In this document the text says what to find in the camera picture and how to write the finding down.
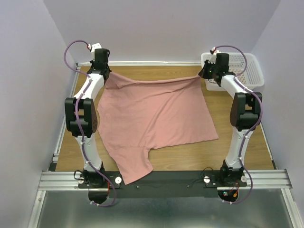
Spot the pink printed t shirt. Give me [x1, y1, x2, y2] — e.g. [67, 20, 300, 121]
[97, 72, 218, 184]

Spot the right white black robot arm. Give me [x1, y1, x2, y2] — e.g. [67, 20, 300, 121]
[199, 50, 262, 186]

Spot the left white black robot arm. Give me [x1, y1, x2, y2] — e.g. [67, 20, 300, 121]
[65, 45, 112, 188]

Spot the white plastic basket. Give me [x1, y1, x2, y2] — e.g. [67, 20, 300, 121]
[201, 52, 265, 91]

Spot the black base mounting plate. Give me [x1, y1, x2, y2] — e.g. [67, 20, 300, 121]
[74, 168, 247, 206]

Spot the front aluminium frame rail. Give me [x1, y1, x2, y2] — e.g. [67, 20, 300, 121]
[38, 170, 292, 191]

